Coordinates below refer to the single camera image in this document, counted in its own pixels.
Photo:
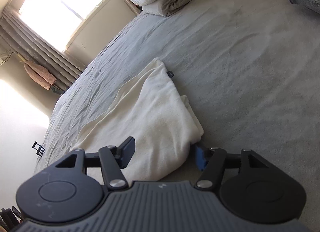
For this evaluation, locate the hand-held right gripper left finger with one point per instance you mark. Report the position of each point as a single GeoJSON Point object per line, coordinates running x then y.
{"type": "Point", "coordinates": [127, 152]}

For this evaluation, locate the window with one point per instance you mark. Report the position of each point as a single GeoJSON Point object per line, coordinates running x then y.
{"type": "Point", "coordinates": [65, 6]}

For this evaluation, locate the dark object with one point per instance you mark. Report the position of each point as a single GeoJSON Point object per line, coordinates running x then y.
{"type": "Point", "coordinates": [10, 219]}

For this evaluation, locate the small black stand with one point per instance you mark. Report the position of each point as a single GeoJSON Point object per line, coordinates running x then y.
{"type": "Point", "coordinates": [38, 149]}

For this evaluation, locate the grey patterned curtain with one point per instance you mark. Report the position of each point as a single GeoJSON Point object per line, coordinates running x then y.
{"type": "Point", "coordinates": [42, 46]}

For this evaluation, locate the hanging pink quilted garment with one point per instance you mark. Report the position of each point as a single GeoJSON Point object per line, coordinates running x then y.
{"type": "Point", "coordinates": [40, 75]}

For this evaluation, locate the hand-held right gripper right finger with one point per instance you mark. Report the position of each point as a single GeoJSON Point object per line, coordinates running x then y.
{"type": "Point", "coordinates": [200, 157]}

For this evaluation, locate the white printed sweatshirt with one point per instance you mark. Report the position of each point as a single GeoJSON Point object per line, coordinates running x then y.
{"type": "Point", "coordinates": [150, 121]}

